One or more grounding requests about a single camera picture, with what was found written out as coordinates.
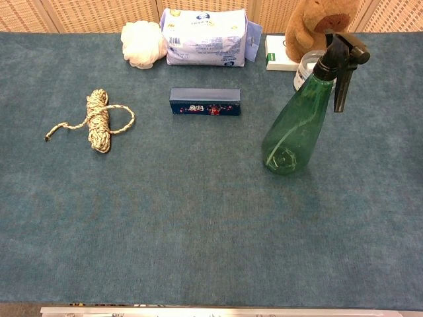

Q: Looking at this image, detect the teal table cloth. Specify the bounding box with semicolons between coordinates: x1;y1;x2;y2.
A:
0;31;423;311

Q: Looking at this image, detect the dark blue rectangular box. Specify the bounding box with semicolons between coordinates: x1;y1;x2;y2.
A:
169;87;242;116

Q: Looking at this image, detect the clear plastic jar with clips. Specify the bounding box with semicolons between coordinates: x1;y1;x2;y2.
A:
293;50;338;92

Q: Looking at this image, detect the white blue tissue pack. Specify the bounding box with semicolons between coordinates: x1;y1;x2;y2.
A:
159;7;264;67

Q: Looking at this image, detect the beige braided rope bundle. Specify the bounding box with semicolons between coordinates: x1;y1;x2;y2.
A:
44;88;136;154

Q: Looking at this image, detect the brown plush toy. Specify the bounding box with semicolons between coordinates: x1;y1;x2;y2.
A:
284;0;351;63

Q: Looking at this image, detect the woven wicker folding screen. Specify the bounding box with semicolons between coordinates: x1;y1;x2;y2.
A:
0;0;423;34

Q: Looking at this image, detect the white box green label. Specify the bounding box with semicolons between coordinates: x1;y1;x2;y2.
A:
264;34;303;71

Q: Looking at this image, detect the white mesh bath sponge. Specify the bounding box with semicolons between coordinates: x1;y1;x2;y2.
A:
120;20;169;70

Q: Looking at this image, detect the green spray bottle black trigger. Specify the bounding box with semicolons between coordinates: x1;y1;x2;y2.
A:
261;28;370;175

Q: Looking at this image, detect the silver metal rail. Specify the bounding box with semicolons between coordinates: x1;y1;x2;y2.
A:
40;305;423;317

